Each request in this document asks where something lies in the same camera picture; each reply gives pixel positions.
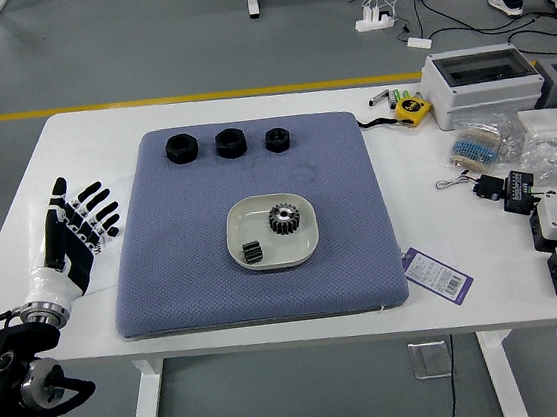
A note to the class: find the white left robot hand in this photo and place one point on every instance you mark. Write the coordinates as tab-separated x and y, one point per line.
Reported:
78	261

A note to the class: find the small black gear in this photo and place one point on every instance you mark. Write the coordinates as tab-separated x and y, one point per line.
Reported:
252	253

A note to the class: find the white square dish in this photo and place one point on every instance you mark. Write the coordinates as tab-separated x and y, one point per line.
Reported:
250	222

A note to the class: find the big black gear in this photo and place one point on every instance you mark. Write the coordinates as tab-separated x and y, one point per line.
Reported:
285	219

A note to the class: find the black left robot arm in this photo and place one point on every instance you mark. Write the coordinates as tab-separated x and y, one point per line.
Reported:
11	380

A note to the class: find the large black hex nut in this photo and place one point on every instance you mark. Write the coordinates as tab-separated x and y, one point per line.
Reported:
181	150
231	143

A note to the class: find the small black hex nut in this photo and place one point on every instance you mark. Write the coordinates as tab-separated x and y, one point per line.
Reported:
278	140

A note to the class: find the tiny black part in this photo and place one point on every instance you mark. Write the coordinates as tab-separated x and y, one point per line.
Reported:
113	231

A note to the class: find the blue-grey cushion mat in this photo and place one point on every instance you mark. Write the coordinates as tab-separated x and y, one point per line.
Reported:
191	279

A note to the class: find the silver pen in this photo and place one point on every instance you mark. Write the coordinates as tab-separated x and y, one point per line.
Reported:
379	98

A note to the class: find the purple barcode tag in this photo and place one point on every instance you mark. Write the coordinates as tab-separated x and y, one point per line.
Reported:
434	273

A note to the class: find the green marker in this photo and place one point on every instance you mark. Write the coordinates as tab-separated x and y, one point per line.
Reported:
395	97

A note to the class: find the metal floor plate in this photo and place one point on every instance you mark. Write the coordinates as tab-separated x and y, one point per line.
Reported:
429	360

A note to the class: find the yellow tape measure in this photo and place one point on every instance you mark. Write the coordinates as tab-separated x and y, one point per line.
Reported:
413	110

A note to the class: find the white power strip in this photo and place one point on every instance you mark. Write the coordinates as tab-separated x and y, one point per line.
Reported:
373	21

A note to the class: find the white power adapter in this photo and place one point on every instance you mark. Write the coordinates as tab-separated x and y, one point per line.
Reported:
419	42

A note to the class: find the bag of blue resistors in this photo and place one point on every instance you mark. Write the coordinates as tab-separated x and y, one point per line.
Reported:
475	148

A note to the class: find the black electronic module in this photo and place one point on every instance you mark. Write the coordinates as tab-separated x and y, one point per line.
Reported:
518	191

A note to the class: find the white foam block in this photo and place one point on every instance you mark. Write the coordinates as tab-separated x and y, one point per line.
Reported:
545	120

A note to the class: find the grey electrical enclosure box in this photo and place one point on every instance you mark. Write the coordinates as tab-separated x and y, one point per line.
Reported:
486	89

